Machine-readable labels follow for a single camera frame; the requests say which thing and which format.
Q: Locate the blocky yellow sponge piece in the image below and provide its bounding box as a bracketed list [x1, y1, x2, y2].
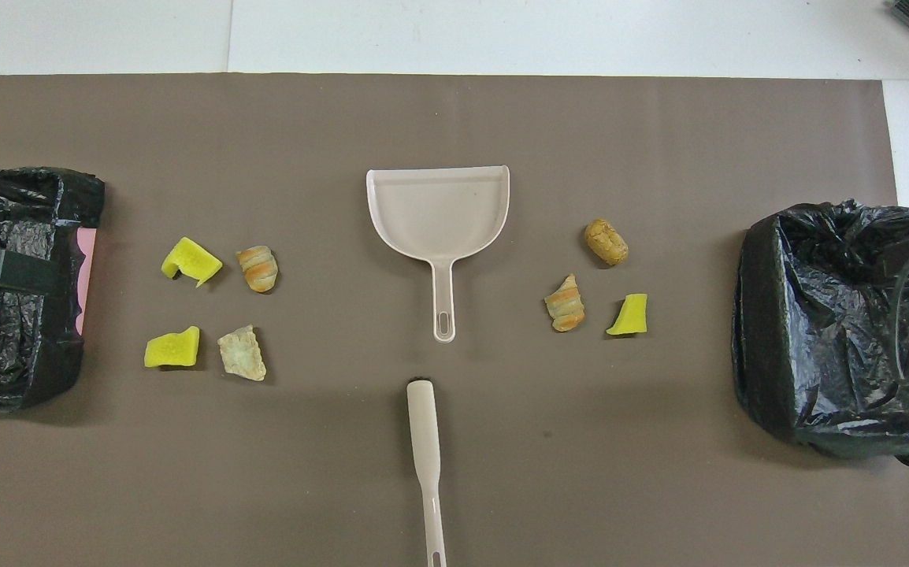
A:
[144, 326, 201, 369]

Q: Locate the notched yellow sponge piece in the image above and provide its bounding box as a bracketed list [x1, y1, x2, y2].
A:
[161, 236, 224, 288]

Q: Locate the pale torn bread piece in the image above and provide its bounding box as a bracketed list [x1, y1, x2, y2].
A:
[217, 324, 267, 383]

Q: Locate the rounded striped croissant piece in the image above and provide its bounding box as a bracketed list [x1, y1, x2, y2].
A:
[236, 245, 280, 294]

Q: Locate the yellow sponge wedge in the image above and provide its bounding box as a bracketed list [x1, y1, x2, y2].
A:
[606, 293, 649, 337]

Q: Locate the brown oval bread roll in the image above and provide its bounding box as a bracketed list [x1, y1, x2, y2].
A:
[584, 218, 629, 267]

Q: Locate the pointed striped croissant piece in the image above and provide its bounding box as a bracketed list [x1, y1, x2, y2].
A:
[544, 273, 586, 333]

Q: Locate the beige plastic dustpan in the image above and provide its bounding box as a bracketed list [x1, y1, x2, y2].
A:
[365, 165, 511, 344]

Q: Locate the beige hand brush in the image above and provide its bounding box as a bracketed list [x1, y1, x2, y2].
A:
[406, 377, 448, 567]

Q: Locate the black bag lined bin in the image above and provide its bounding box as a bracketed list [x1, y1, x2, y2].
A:
[731, 199, 909, 470]

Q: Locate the brown table mat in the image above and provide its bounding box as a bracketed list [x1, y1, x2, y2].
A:
[0, 74, 909, 567]

